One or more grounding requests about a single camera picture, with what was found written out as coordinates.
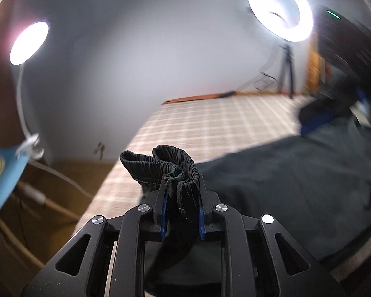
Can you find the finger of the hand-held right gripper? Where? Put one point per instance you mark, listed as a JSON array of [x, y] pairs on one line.
[[318, 120], [362, 99]]

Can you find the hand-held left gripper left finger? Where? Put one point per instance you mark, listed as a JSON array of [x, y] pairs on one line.
[[164, 216]]

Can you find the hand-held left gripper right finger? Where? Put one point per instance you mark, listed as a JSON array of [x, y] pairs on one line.
[[201, 222]]

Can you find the dark grey pants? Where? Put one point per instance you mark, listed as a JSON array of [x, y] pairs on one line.
[[281, 185]]

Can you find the orange patterned cloth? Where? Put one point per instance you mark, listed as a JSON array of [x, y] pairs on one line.
[[312, 68]]

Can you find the black tripod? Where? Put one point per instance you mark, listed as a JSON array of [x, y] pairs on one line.
[[287, 68]]

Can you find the black gooseneck phone holder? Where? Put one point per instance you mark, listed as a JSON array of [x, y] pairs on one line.
[[279, 14]]

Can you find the bed with checkered sheet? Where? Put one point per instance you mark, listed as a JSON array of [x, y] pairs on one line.
[[219, 123]]

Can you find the blue chair with wooden legs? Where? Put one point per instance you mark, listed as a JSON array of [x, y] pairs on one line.
[[0, 191]]

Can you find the brown wooden door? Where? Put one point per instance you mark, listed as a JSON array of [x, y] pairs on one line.
[[0, 99]]

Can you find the white clip lamp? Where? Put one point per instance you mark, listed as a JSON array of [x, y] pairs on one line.
[[27, 41]]

